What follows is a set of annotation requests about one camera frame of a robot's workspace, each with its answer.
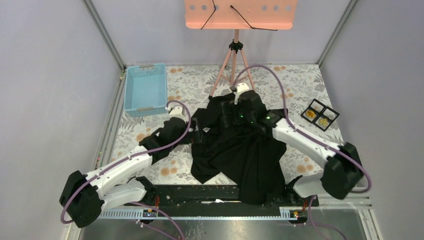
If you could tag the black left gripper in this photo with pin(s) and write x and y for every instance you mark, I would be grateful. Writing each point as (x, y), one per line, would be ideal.
(196, 134)

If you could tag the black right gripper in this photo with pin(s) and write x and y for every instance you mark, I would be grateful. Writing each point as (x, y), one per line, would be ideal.
(228, 108)

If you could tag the black shirt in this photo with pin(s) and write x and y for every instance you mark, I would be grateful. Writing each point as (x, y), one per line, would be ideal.
(247, 157)

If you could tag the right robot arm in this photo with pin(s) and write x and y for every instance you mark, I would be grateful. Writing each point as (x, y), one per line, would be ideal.
(340, 163)

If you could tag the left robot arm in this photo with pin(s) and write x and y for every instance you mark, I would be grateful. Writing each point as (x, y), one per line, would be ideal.
(86, 196)

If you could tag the black brooch display tray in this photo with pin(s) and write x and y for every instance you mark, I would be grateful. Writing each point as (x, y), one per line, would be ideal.
(320, 115)

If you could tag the floral table mat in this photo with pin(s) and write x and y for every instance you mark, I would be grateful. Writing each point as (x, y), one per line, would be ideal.
(293, 85)

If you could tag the light blue plastic basket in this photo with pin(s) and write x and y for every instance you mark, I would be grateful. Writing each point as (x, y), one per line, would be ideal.
(146, 91)

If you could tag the pink music stand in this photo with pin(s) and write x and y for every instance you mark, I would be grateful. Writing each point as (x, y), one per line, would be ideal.
(237, 15)

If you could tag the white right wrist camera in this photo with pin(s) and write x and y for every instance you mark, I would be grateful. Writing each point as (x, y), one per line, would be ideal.
(238, 90)

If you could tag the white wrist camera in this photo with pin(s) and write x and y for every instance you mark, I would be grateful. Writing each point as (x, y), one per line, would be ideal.
(176, 112)
(238, 90)

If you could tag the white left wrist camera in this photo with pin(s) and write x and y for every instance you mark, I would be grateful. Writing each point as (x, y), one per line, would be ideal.
(176, 112)

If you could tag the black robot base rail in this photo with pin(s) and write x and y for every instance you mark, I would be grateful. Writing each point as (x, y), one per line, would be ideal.
(219, 201)

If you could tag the aluminium frame rail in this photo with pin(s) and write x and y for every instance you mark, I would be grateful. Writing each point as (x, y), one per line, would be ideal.
(97, 20)

